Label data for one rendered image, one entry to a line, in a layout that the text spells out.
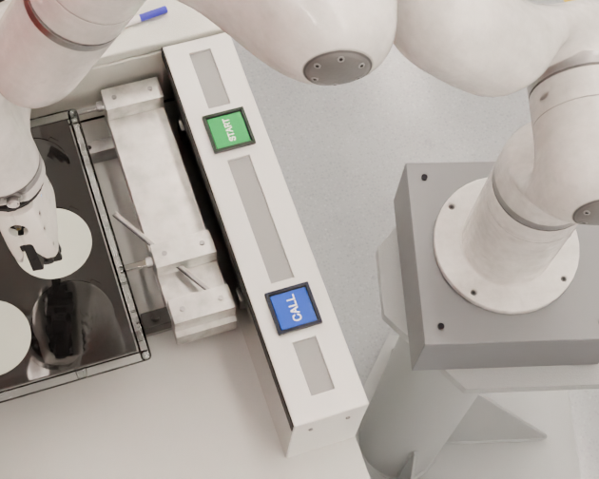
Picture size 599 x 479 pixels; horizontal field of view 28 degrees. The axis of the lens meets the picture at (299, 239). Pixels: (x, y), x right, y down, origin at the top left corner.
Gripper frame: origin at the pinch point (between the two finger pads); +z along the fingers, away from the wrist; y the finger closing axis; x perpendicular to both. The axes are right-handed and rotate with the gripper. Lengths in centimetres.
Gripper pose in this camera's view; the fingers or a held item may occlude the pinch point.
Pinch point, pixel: (45, 248)
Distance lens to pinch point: 145.7
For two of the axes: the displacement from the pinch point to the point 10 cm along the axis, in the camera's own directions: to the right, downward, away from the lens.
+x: -9.8, 1.8, -0.2
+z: 0.7, 4.9, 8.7
